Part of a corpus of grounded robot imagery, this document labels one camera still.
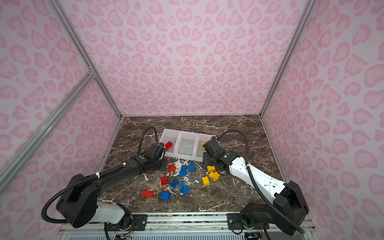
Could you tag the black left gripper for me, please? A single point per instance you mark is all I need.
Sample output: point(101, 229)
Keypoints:
point(164, 166)

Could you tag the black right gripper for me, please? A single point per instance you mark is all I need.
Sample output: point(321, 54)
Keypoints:
point(205, 161)

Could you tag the red lego brick hollow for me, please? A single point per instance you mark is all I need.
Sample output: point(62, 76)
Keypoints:
point(164, 181)

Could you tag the long red lego brick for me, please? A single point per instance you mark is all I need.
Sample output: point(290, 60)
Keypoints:
point(168, 145)

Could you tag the blue lego brick diagonal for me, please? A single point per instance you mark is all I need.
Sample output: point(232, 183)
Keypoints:
point(174, 183)

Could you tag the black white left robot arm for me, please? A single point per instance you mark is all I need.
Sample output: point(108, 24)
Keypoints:
point(78, 203)

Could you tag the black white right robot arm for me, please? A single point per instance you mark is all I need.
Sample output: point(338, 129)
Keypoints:
point(284, 203)

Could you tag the yellow lego brick pair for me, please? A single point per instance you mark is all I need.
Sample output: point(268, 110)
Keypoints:
point(214, 176)

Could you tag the small red lego brick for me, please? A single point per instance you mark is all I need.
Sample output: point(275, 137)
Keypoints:
point(172, 168)

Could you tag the red lego brick front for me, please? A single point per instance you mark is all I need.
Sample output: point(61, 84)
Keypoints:
point(148, 194)

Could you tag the white right bin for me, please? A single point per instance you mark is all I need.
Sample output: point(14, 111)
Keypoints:
point(198, 146)

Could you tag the blue lego brick front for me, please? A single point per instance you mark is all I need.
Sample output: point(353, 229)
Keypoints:
point(165, 196)

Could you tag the white middle bin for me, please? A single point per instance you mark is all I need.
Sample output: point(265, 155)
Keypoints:
point(186, 145)

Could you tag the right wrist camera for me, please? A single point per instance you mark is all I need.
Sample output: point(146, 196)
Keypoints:
point(213, 147)

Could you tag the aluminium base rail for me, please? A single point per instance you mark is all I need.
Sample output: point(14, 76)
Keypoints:
point(187, 226)

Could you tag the diagonal aluminium frame bar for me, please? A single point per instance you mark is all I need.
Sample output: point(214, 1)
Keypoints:
point(20, 159)

